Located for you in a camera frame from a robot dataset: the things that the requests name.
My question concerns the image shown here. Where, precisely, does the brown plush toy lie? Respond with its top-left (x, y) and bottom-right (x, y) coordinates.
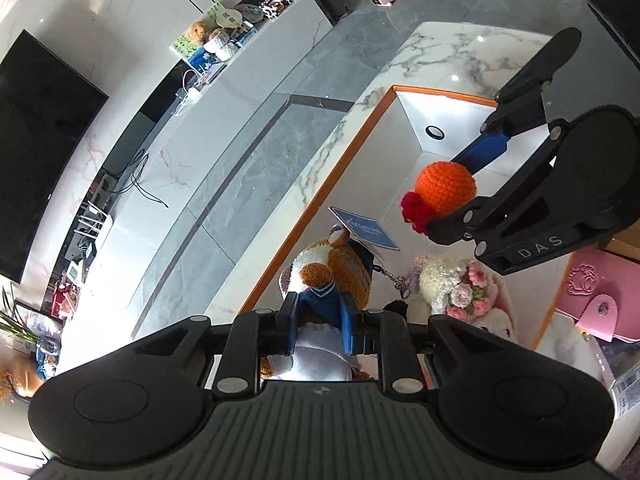
top-left (0, 355), bottom-right (46, 401)

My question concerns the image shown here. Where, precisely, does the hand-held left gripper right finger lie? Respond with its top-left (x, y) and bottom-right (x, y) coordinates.
top-left (341, 295), bottom-right (496, 400)

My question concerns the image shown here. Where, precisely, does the cow print item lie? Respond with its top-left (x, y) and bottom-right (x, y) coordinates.
top-left (260, 0), bottom-right (296, 18)

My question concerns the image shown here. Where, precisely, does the black cable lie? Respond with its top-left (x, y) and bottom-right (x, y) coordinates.
top-left (112, 152), bottom-right (171, 208)

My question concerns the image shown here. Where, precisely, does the crochet flower bouquet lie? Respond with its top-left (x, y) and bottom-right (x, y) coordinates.
top-left (419, 255), bottom-right (503, 322)

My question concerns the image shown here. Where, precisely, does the black television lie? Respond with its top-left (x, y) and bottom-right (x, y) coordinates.
top-left (0, 30), bottom-right (110, 285)

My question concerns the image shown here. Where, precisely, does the metal keychain clasp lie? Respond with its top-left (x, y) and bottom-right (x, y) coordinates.
top-left (372, 262), bottom-right (416, 293)

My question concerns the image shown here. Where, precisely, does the blue box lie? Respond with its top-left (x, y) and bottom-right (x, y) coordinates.
top-left (192, 47), bottom-right (226, 73)

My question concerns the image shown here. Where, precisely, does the white box with orange rim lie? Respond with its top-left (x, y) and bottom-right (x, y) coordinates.
top-left (242, 85), bottom-right (640, 356)

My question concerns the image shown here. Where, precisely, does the green leafy plant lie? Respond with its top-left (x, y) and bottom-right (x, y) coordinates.
top-left (0, 280), bottom-right (41, 346)

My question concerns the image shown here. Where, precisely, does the white pink plush toy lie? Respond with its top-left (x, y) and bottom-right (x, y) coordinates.
top-left (477, 280), bottom-right (518, 343)

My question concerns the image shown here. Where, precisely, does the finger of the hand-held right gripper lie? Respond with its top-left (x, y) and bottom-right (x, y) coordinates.
top-left (452, 27), bottom-right (583, 171)
top-left (425, 152), bottom-right (576, 259)

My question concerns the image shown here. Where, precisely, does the brown white plush dog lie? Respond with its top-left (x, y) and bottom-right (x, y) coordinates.
top-left (260, 225), bottom-right (376, 386)

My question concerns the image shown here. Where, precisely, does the brown teddy bear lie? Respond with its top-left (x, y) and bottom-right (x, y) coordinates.
top-left (185, 21), bottom-right (212, 45)

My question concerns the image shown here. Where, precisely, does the clear plastic bag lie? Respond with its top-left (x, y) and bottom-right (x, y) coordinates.
top-left (582, 332), bottom-right (640, 418)

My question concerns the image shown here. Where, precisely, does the orange and red crochet toy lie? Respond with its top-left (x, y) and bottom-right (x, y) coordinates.
top-left (400, 160), bottom-right (478, 235)

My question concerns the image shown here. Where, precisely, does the white crochet pot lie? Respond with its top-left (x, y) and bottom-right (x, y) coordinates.
top-left (202, 27), bottom-right (241, 61)

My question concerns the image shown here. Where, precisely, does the white TV cabinet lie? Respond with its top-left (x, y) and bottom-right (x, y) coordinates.
top-left (50, 0), bottom-right (335, 356)

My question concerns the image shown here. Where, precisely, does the purple crochet flower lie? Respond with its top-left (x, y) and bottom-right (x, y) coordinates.
top-left (406, 258), bottom-right (427, 288)

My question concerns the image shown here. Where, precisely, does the blue hang tag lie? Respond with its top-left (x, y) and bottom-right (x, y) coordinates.
top-left (329, 205), bottom-right (401, 252)

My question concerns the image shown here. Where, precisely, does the green white card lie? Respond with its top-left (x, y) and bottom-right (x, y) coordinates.
top-left (170, 1), bottom-right (228, 61)

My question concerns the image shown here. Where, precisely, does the pink wallet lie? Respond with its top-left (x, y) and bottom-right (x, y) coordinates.
top-left (567, 250), bottom-right (640, 343)

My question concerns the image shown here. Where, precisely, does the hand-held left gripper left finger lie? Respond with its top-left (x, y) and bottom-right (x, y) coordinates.
top-left (145, 292), bottom-right (301, 400)

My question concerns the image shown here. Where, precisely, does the white power strip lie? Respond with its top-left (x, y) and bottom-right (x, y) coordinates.
top-left (175, 87), bottom-right (203, 111)

